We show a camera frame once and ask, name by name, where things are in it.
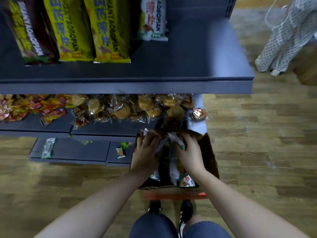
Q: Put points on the person's left forearm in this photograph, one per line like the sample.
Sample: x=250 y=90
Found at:
x=91 y=210

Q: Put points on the sealed brown shipping carton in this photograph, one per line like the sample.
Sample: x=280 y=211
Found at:
x=307 y=69

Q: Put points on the person's right shoe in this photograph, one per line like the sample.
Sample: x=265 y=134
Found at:
x=185 y=210

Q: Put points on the pile of wrapped buns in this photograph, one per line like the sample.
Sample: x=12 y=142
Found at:
x=123 y=109

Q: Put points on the brown cardboard box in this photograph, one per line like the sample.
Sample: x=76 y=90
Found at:
x=210 y=158

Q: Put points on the red label pastry packet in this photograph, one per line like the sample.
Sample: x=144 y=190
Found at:
x=198 y=114

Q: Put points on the person's right forearm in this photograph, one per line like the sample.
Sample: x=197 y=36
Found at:
x=247 y=210

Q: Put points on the person's right leg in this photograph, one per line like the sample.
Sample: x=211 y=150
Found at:
x=195 y=219

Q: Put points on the person's shoe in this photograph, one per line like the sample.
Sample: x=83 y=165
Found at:
x=154 y=206
x=185 y=210

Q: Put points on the dark blue metal shelf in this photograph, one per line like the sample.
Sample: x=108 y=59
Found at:
x=193 y=54

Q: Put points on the small red white sachet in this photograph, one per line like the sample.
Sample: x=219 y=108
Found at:
x=120 y=152

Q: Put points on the pile of white snacks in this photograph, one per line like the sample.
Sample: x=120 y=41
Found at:
x=174 y=171

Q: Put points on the pile of red orange packets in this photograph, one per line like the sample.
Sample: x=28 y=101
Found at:
x=32 y=109

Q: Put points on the person's left shoe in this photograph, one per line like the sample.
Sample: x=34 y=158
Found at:
x=154 y=206

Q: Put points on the dark blue shorts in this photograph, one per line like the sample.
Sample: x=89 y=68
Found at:
x=151 y=228

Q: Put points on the brown snack packet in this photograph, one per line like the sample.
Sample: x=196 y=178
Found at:
x=32 y=32

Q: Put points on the person's right hand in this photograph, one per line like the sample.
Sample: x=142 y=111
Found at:
x=193 y=158

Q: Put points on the white snack packet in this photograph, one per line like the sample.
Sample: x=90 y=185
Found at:
x=164 y=143
x=176 y=138
x=154 y=19

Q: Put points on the green snack pouch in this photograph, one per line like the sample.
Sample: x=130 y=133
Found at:
x=125 y=145

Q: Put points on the person's left hand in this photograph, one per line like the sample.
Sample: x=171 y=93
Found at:
x=144 y=158

